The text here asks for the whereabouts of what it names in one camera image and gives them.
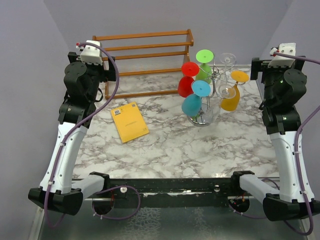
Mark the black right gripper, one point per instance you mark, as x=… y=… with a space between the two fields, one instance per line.
x=257 y=67

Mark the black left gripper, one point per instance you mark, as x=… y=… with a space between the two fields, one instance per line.
x=106 y=74

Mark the clear champagne flute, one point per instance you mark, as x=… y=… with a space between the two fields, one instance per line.
x=223 y=84

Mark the yellow plastic wine glass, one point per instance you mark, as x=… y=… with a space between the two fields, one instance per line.
x=230 y=103

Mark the green plastic wine glass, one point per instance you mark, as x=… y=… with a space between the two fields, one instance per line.
x=204 y=57

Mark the clear round wine glass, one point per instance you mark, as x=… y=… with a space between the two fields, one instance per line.
x=211 y=109

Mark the red plastic wine glass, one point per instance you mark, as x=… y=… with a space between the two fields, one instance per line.
x=189 y=70

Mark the blue plastic wine glass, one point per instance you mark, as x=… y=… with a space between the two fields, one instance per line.
x=192 y=104

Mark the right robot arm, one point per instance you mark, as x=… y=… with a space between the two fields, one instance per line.
x=284 y=86

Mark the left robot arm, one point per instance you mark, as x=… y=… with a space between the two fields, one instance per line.
x=56 y=191

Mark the wooden shelf rack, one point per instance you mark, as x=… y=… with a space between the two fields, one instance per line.
x=189 y=42

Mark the chrome wine glass rack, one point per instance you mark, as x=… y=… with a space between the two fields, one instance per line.
x=197 y=120

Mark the yellow book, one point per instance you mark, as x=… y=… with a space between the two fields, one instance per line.
x=129 y=122

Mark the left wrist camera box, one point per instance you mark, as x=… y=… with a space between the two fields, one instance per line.
x=90 y=55

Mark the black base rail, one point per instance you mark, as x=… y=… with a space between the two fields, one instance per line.
x=172 y=192

